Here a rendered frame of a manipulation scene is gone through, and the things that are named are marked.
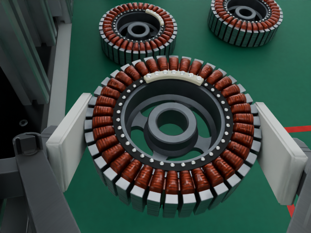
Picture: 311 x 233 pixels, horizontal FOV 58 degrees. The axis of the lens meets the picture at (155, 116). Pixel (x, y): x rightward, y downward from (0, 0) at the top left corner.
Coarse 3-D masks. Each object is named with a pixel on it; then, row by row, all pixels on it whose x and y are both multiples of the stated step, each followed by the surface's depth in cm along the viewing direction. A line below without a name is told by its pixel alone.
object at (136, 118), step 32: (128, 64) 20; (160, 64) 20; (192, 64) 20; (96, 96) 19; (128, 96) 19; (160, 96) 21; (192, 96) 20; (224, 96) 19; (96, 128) 17; (128, 128) 19; (192, 128) 18; (224, 128) 18; (256, 128) 18; (96, 160) 16; (128, 160) 16; (160, 160) 16; (192, 160) 16; (224, 160) 16; (128, 192) 16; (160, 192) 15; (192, 192) 15; (224, 192) 15
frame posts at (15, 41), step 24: (0, 0) 22; (24, 0) 33; (0, 24) 24; (24, 24) 27; (48, 24) 36; (0, 48) 26; (24, 48) 26; (24, 72) 29; (24, 96) 32; (48, 96) 34
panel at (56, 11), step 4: (48, 0) 40; (52, 0) 40; (56, 0) 40; (52, 4) 41; (56, 4) 41; (60, 4) 42; (52, 8) 41; (56, 8) 41; (60, 8) 42; (52, 12) 42; (56, 12) 42; (60, 12) 42; (52, 16) 42
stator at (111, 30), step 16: (112, 16) 40; (128, 16) 42; (144, 16) 42; (160, 16) 41; (112, 32) 39; (128, 32) 40; (144, 32) 40; (160, 32) 39; (176, 32) 40; (112, 48) 38; (128, 48) 37; (144, 48) 37; (160, 48) 38
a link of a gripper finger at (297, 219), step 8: (304, 184) 12; (304, 192) 11; (304, 200) 11; (296, 208) 10; (304, 208) 10; (296, 216) 10; (304, 216) 10; (296, 224) 10; (304, 224) 10; (288, 232) 9; (296, 232) 9; (304, 232) 9
